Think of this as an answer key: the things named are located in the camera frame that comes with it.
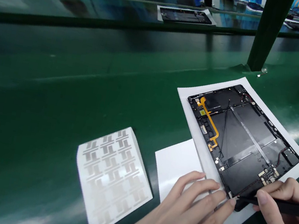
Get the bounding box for black tweezers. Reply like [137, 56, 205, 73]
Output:
[234, 193, 299, 222]

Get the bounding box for small white paper sheet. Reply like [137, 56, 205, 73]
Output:
[147, 133, 237, 215]

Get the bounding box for sheet of grey stickers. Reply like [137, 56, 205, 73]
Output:
[65, 119, 165, 224]

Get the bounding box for large white paper sheet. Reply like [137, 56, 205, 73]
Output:
[154, 66, 299, 224]

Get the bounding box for glossy green conveyor belt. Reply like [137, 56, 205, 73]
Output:
[0, 0, 299, 75]

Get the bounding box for green metal post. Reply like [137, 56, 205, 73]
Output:
[244, 0, 294, 77]

